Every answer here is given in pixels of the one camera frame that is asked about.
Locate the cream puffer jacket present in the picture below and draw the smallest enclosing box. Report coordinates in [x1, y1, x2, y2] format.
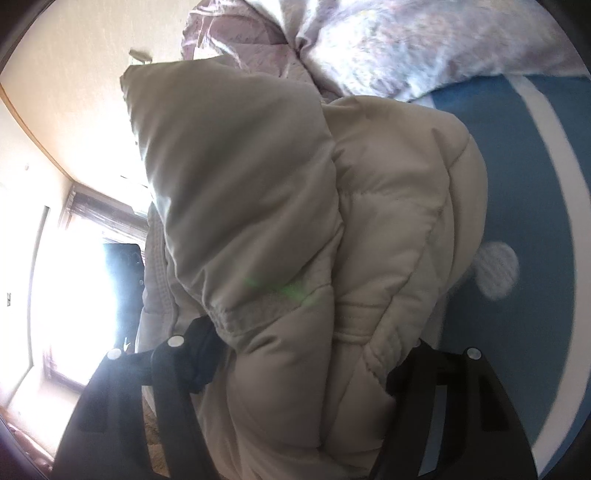
[120, 58, 490, 480]

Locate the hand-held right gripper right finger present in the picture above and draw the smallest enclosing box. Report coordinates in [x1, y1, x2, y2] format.
[369, 340, 539, 480]

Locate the bright curtained window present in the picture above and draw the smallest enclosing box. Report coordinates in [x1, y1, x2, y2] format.
[30, 180, 155, 398]

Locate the pink floral duvet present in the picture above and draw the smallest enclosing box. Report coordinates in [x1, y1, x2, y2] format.
[180, 0, 587, 104]

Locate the blue white-striped bed cover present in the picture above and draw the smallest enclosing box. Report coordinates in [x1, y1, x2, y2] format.
[416, 71, 591, 480]

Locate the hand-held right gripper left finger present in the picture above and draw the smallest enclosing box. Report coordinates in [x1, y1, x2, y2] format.
[55, 316, 228, 480]

